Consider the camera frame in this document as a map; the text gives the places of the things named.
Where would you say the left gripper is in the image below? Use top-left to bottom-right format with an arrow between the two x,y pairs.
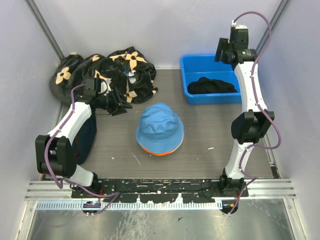
97,88 -> 133,117

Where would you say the black flower-pattern blanket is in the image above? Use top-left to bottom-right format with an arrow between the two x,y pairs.
49,46 -> 159,105

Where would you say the blue plastic bin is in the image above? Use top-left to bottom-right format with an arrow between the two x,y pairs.
180,54 -> 242,105

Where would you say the blue cloth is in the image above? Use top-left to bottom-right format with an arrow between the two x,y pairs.
135,102 -> 184,145

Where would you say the navy cloth with red stripe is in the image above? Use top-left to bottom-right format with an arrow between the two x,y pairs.
72,114 -> 97,165

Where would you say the orange hat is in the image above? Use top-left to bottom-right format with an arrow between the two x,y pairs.
139,140 -> 183,156

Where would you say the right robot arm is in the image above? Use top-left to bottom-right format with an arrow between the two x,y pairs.
214,23 -> 275,197

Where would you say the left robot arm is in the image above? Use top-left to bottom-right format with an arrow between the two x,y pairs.
35,77 -> 132,198

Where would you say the black bucket hat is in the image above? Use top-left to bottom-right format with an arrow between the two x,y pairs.
187,77 -> 238,95

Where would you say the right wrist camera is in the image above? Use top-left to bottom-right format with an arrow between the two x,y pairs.
230,20 -> 248,32

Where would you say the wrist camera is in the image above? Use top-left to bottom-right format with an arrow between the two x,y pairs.
230,20 -> 248,32
100,78 -> 112,96

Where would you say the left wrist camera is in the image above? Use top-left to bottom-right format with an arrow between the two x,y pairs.
100,78 -> 112,96

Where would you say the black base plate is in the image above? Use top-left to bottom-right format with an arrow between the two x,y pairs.
70,177 -> 250,204

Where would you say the aluminium front rail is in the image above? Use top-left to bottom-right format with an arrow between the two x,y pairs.
24,178 -> 297,201

